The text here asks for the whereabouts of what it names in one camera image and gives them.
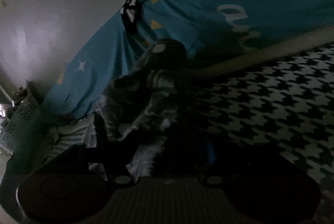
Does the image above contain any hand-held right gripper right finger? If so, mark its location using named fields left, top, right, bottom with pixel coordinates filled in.
left=204, top=142, right=308, bottom=185

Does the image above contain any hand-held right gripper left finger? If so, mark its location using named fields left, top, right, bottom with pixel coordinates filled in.
left=34, top=135, right=140, bottom=185

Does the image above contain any grey patterned garment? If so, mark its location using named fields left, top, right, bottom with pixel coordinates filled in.
left=89, top=38, right=209, bottom=180

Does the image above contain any houndstooth blanket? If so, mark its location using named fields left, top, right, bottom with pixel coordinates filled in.
left=44, top=27, right=334, bottom=224

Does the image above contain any perforated plastic basket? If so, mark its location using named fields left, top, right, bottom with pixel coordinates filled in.
left=0, top=93, right=45, bottom=158

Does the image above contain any teal printed bed sheet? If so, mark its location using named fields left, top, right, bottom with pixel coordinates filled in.
left=5, top=0, right=334, bottom=121

